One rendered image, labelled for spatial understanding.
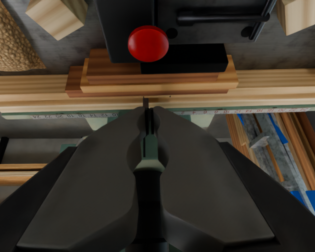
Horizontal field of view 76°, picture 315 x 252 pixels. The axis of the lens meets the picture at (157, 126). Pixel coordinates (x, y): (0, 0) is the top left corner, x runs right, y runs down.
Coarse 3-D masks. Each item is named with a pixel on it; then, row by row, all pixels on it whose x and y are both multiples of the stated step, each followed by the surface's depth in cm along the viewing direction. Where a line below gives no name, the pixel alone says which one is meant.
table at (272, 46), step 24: (24, 0) 23; (24, 24) 26; (96, 24) 26; (264, 24) 27; (48, 48) 30; (72, 48) 30; (240, 48) 31; (264, 48) 31; (288, 48) 31; (312, 48) 31; (0, 72) 34; (24, 72) 34; (48, 72) 34
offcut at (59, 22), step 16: (32, 0) 21; (48, 0) 20; (64, 0) 20; (80, 0) 23; (32, 16) 21; (48, 16) 21; (64, 16) 21; (80, 16) 22; (48, 32) 23; (64, 32) 23
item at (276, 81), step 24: (240, 72) 35; (264, 72) 35; (288, 72) 35; (312, 72) 35; (0, 96) 33; (24, 96) 33; (48, 96) 33; (120, 96) 34; (144, 96) 34; (168, 96) 34
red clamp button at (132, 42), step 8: (136, 32) 14; (144, 32) 14; (152, 32) 14; (160, 32) 14; (128, 40) 14; (136, 40) 14; (144, 40) 14; (152, 40) 14; (160, 40) 14; (128, 48) 15; (136, 48) 15; (144, 48) 15; (152, 48) 15; (160, 48) 15; (136, 56) 15; (144, 56) 15; (152, 56) 15; (160, 56) 15
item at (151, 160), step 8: (120, 112) 26; (152, 136) 25; (144, 144) 24; (152, 144) 24; (144, 152) 24; (152, 152) 24; (144, 160) 24; (152, 160) 24; (136, 168) 26; (144, 168) 26; (152, 168) 27; (160, 168) 27
